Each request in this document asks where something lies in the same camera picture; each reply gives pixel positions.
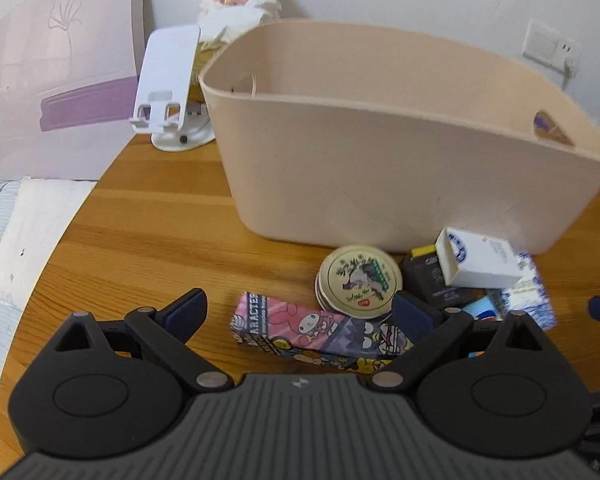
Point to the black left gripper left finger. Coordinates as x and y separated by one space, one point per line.
106 388

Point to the blue white patterned packet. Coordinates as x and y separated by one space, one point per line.
528 294

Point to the white wall socket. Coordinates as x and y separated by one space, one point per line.
551 49

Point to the colourful cartoon character box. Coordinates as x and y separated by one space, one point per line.
316 337

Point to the white phone stand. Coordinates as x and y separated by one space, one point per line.
162 109

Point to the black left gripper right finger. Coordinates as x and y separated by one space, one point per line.
500 389

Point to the beige plastic storage bin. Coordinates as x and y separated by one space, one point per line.
334 134

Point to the white pillow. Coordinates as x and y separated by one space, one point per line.
43 210

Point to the black small box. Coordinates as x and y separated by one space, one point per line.
422 277

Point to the round green white tin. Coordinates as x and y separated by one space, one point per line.
358 281

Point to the pink purple headboard panel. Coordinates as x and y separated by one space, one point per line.
68 78

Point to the white cigarette-size box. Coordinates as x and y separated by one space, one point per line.
472 260

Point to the blue red small card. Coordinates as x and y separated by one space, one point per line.
485 312

